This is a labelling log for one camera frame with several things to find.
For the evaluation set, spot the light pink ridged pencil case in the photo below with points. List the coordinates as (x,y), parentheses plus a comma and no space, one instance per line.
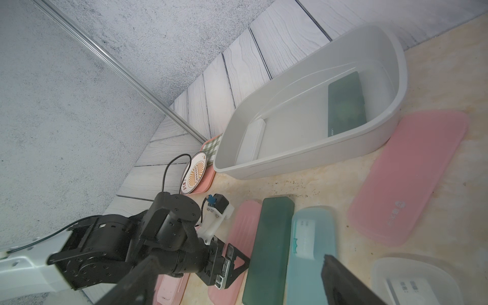
(169,290)

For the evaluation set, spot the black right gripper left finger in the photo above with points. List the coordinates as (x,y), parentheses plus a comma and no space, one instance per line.
(138,287)

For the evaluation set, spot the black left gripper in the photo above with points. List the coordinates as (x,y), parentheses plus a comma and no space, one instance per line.
(221,265)

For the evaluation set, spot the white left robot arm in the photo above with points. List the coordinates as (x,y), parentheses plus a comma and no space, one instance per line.
(171,238)

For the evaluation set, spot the grey plastic storage box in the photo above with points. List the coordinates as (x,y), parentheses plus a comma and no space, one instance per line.
(283,126)

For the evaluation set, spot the left aluminium frame post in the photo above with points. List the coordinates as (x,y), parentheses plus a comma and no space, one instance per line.
(68,25)

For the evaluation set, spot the teal pencil case with label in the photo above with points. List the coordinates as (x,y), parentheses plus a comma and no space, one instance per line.
(312,237)

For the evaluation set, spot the translucent pink pencil case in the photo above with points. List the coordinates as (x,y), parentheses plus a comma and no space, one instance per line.
(404,176)

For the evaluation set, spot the green checkered cloth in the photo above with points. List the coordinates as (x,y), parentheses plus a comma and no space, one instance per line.
(210,149)

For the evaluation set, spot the clear pencil case with label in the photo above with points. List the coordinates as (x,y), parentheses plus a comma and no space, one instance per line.
(405,281)

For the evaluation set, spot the dark green pencil case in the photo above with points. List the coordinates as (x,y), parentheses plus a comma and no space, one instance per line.
(346,104)
(266,277)

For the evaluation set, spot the pink plastic tray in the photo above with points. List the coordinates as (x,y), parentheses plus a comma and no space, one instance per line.
(206,181)

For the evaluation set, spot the round patterned ceramic plate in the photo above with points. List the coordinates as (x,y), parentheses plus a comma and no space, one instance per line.
(194,173)

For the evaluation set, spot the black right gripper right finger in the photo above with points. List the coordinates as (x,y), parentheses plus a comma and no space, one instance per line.
(343,287)

